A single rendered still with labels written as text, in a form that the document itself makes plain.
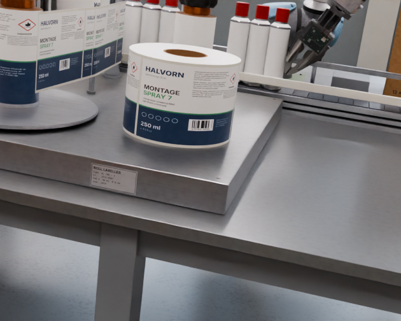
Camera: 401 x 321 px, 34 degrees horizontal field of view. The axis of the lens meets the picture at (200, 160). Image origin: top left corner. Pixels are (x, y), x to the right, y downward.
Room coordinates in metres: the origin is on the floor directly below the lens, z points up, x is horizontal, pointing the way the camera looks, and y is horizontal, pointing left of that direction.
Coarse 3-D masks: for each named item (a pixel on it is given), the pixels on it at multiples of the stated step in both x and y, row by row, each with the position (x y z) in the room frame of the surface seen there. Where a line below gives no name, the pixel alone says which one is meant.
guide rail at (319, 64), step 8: (216, 48) 1.75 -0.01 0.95; (224, 48) 1.75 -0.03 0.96; (312, 64) 1.70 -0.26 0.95; (320, 64) 1.69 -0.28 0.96; (328, 64) 1.69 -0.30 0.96; (336, 64) 1.69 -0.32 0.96; (352, 72) 1.68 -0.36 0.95; (360, 72) 1.67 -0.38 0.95; (368, 72) 1.67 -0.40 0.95; (376, 72) 1.66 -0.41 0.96; (384, 72) 1.66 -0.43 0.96
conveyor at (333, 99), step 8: (248, 88) 1.66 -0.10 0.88; (256, 88) 1.66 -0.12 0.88; (288, 88) 1.72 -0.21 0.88; (304, 96) 1.63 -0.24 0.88; (312, 96) 1.65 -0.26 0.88; (320, 96) 1.66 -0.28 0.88; (328, 96) 1.67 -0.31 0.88; (336, 96) 1.68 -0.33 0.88; (352, 104) 1.61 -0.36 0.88; (360, 104) 1.62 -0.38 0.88; (368, 104) 1.63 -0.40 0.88; (376, 104) 1.64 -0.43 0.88; (384, 104) 1.66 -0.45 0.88; (392, 112) 1.58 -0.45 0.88; (400, 112) 1.60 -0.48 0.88
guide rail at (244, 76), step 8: (128, 56) 1.72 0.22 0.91; (240, 72) 1.67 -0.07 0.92; (248, 80) 1.66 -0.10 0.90; (256, 80) 1.65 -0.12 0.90; (264, 80) 1.65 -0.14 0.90; (272, 80) 1.65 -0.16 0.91; (280, 80) 1.64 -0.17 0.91; (288, 80) 1.64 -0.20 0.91; (296, 88) 1.63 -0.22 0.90; (304, 88) 1.63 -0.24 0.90; (312, 88) 1.63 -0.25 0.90; (320, 88) 1.62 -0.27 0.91; (328, 88) 1.62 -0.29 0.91; (336, 88) 1.61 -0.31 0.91; (344, 96) 1.61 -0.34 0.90; (352, 96) 1.60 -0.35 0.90; (360, 96) 1.60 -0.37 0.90; (368, 96) 1.60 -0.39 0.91; (376, 96) 1.59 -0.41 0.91; (384, 96) 1.59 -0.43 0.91; (392, 96) 1.59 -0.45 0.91; (392, 104) 1.58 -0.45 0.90; (400, 104) 1.58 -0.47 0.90
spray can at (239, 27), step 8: (240, 8) 1.69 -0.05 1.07; (248, 8) 1.70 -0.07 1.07; (240, 16) 1.69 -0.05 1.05; (232, 24) 1.69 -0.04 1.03; (240, 24) 1.68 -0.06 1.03; (248, 24) 1.69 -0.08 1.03; (232, 32) 1.69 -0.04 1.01; (240, 32) 1.68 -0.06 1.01; (248, 32) 1.70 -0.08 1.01; (232, 40) 1.69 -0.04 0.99; (240, 40) 1.68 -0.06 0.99; (232, 48) 1.69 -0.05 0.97; (240, 48) 1.68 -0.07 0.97; (240, 56) 1.69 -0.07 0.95; (240, 80) 1.69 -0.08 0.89
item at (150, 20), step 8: (152, 0) 1.74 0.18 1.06; (144, 8) 1.74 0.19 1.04; (152, 8) 1.73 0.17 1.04; (160, 8) 1.75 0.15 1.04; (144, 16) 1.74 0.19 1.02; (152, 16) 1.73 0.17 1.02; (144, 24) 1.74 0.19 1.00; (152, 24) 1.73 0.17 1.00; (144, 32) 1.74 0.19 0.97; (152, 32) 1.74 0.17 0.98; (144, 40) 1.74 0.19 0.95; (152, 40) 1.74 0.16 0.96
